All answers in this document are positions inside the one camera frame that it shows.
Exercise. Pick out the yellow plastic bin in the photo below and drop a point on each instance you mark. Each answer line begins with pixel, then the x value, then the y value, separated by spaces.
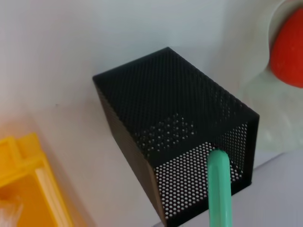
pixel 30 189

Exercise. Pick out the red-orange toy orange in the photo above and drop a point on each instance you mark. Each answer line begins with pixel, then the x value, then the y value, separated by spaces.
pixel 288 54

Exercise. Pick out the green glass fruit plate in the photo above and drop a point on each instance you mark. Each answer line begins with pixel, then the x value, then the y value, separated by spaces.
pixel 270 118

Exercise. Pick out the mint green pen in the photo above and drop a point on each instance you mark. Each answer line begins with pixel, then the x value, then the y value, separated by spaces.
pixel 220 189

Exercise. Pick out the black mesh pen holder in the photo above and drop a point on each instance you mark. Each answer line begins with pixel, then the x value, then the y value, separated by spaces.
pixel 165 101

